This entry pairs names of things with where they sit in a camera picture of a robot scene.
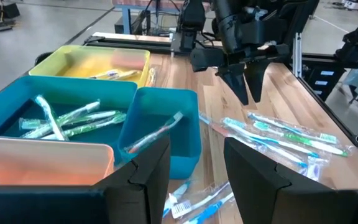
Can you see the large teal plastic bin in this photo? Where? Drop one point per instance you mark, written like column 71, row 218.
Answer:
column 57, row 87

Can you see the small teal plastic bin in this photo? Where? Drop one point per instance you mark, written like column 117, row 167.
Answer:
column 166, row 99

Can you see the workbench with blue legs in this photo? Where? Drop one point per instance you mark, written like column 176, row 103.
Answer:
column 125, row 18

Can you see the red toothbrush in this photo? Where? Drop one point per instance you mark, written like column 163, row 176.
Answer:
column 157, row 131

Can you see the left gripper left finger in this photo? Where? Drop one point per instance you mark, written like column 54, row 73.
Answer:
column 73, row 205

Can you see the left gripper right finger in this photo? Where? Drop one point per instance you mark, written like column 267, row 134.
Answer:
column 291, row 202

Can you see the black table clamp knob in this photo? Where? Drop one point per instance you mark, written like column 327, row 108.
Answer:
column 42, row 58

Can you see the blue wrapped toothbrush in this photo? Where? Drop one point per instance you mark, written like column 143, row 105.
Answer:
column 269, row 136
column 275, row 152
column 210, row 211
column 291, row 127
column 176, row 199

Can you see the orange plastic bin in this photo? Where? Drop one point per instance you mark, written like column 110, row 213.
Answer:
column 42, row 161

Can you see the black box white labels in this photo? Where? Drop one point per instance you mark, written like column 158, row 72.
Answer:
column 322, row 90

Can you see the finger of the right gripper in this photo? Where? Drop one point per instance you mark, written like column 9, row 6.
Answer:
column 236, row 82
column 258, row 77

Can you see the orange wrapped toothbrush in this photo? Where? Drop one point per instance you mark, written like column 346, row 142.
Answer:
column 216, row 126

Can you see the yellow plastic bin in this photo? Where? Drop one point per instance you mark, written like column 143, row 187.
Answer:
column 73, row 56

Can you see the silver aluminium post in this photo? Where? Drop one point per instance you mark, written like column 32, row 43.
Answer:
column 297, row 56

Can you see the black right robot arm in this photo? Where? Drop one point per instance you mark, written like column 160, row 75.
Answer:
column 193, row 18

